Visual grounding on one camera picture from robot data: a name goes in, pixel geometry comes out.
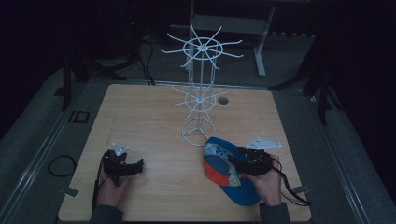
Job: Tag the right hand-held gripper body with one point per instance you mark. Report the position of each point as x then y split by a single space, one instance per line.
258 160

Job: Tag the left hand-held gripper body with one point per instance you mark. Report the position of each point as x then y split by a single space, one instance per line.
115 166

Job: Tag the blue and orange cap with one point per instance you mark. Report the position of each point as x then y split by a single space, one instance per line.
221 174

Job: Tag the person's left hand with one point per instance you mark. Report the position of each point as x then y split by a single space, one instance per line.
111 191

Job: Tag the person's right hand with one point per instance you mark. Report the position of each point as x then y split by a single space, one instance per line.
269 186

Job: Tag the round grey table grommet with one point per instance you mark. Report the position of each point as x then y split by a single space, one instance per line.
223 100

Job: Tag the black metal stand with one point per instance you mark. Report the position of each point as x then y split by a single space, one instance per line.
66 84
323 93

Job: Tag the grey metal table bracket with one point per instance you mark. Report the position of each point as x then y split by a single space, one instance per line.
301 189
71 192

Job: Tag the black rectangular frame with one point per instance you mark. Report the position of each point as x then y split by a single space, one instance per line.
70 117

